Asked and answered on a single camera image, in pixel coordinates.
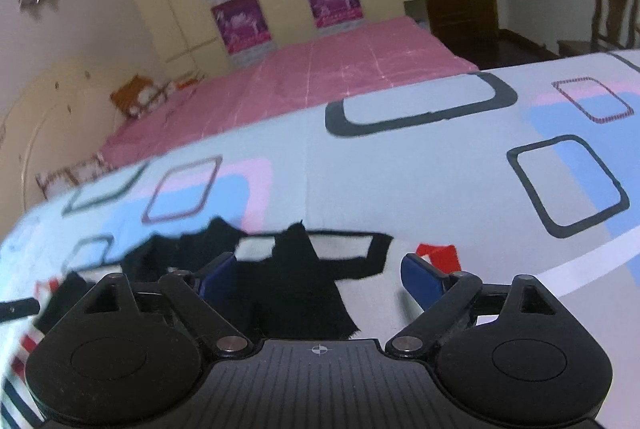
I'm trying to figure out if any wooden chair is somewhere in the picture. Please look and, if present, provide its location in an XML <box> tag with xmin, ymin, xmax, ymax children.
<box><xmin>557</xmin><ymin>0</ymin><xmax>640</xmax><ymax>58</ymax></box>

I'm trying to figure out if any cream bed headboard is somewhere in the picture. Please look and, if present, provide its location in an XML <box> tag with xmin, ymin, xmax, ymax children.
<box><xmin>0</xmin><ymin>58</ymin><xmax>123</xmax><ymax>212</ymax></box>

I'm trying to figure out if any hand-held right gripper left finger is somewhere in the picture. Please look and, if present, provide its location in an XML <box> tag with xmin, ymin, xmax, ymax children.
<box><xmin>82</xmin><ymin>253</ymin><xmax>249</xmax><ymax>356</ymax></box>

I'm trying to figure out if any pink bed sheet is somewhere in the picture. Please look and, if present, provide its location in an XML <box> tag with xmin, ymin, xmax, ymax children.
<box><xmin>97</xmin><ymin>16</ymin><xmax>481</xmax><ymax>170</ymax></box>

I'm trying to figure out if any patterned bed blanket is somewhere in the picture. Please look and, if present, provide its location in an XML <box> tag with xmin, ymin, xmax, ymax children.
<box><xmin>0</xmin><ymin>50</ymin><xmax>640</xmax><ymax>429</ymax></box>

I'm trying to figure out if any striped cartoon sweater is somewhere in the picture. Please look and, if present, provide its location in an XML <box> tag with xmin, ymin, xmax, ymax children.
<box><xmin>0</xmin><ymin>218</ymin><xmax>459</xmax><ymax>429</ymax></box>

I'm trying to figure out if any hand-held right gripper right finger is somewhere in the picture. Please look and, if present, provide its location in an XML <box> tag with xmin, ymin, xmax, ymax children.
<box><xmin>384</xmin><ymin>253</ymin><xmax>557</xmax><ymax>356</ymax></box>

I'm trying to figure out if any brown plush toy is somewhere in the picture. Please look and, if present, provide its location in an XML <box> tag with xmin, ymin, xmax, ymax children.
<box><xmin>110</xmin><ymin>73</ymin><xmax>202</xmax><ymax>120</ymax></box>

